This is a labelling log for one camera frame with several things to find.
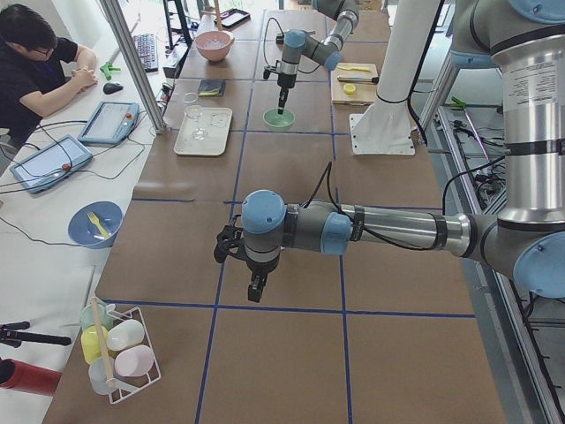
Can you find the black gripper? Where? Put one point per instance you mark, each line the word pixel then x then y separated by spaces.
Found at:
pixel 285 82
pixel 259 271

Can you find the light green bowl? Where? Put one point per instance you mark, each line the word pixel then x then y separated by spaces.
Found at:
pixel 276 122

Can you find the light blue cup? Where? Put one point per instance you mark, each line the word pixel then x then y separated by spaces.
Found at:
pixel 98 379

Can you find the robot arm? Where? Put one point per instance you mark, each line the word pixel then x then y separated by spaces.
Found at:
pixel 298 43
pixel 524 241

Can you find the pink bowl with ice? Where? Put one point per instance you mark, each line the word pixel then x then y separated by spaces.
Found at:
pixel 214 46

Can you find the half lemon slice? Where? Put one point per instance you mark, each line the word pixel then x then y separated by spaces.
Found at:
pixel 349 89

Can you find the grey folded cloth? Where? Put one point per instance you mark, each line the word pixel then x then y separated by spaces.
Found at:
pixel 211 88

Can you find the wooden cutting board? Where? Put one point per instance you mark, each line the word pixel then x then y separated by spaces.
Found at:
pixel 366 93

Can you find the cream bear tray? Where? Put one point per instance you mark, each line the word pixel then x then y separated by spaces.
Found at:
pixel 217 123

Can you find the yellow plastic knife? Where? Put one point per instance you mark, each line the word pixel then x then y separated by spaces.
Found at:
pixel 354 68

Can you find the small clear glass dish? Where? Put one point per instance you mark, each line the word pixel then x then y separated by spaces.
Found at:
pixel 190 98

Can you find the clear wine glass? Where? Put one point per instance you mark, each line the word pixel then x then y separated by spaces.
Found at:
pixel 194 113

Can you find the white cup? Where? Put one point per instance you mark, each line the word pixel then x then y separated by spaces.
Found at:
pixel 126 334

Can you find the pink cup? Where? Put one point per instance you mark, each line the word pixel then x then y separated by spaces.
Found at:
pixel 135 361

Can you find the black keyboard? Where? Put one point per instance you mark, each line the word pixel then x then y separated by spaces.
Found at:
pixel 145 45

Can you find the green cup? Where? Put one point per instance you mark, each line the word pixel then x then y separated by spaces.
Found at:
pixel 86 318

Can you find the yellow cup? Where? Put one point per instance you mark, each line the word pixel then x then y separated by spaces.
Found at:
pixel 90 345

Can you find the black computer mouse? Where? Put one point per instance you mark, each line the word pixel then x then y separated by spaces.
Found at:
pixel 112 87

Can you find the far blue teach pendant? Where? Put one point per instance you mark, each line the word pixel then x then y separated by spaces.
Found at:
pixel 110 123

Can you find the blue teach pendant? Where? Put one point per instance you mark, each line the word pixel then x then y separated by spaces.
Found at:
pixel 110 123
pixel 48 166

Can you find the green clamp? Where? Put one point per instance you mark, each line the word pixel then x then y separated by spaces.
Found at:
pixel 107 70

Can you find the yellow plastic fork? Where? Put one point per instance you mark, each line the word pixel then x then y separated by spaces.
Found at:
pixel 95 220

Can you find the seated person black shirt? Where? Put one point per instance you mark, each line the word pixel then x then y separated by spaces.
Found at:
pixel 40 72

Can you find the near blue teach pendant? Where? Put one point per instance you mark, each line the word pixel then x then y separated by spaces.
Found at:
pixel 48 166

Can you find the black tripod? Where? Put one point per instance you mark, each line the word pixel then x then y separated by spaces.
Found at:
pixel 14 334

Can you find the red bottle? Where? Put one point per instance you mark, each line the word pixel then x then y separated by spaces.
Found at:
pixel 28 378

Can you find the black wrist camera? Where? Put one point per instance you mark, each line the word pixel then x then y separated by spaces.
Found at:
pixel 271 69
pixel 229 242

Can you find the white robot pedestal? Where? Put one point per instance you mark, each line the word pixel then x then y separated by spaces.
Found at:
pixel 385 127

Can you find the white wire cup rack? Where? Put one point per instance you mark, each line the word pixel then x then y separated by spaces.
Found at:
pixel 126 387

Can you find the aluminium frame post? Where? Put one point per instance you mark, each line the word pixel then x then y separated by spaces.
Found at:
pixel 118 25

